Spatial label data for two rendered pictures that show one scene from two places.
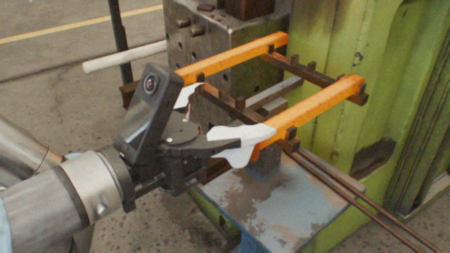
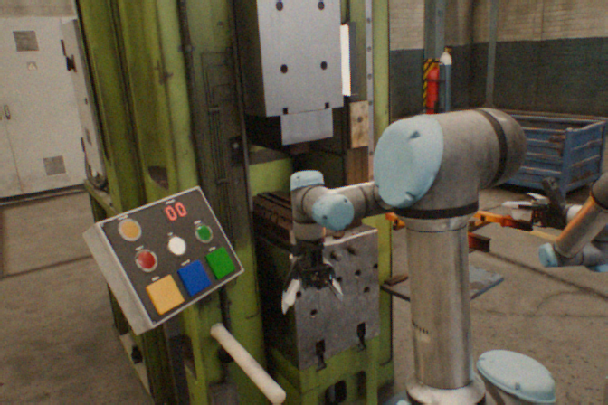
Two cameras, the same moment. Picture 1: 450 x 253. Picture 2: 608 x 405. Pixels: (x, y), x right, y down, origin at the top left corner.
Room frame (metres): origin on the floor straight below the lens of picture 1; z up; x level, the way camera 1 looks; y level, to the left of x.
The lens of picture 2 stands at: (1.07, 1.66, 1.55)
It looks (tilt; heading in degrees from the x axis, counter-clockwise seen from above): 17 degrees down; 274
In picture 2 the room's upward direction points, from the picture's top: 4 degrees counter-clockwise
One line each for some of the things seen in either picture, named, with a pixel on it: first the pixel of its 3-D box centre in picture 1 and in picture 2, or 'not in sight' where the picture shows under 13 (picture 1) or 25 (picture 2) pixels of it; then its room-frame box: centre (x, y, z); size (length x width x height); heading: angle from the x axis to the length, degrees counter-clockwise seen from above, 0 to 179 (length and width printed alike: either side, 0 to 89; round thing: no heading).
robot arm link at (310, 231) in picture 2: not in sight; (310, 228); (1.13, 0.59, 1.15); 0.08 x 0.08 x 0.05
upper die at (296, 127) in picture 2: not in sight; (276, 121); (1.27, -0.10, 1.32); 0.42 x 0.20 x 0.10; 125
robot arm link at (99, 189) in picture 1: (94, 187); (577, 216); (0.29, 0.14, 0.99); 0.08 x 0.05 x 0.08; 41
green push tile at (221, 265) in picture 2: not in sight; (219, 263); (1.40, 0.44, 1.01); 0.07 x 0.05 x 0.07; 60
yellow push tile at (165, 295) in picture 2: not in sight; (164, 295); (1.50, 0.61, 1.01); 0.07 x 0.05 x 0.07; 60
